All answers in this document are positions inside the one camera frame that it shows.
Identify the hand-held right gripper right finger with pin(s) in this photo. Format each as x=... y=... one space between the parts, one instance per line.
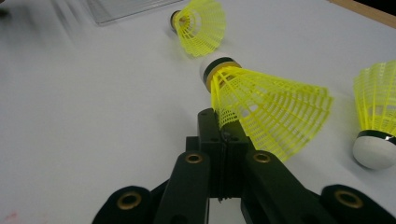
x=271 y=186

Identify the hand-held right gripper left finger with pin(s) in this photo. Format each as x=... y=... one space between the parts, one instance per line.
x=190 y=186

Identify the yellow shuttlecock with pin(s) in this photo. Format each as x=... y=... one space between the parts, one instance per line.
x=373 y=149
x=274 y=105
x=202 y=28

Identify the clear plastic tray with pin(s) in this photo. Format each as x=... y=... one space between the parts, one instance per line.
x=124 y=9

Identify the wooden table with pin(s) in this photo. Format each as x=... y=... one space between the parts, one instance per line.
x=367 y=12

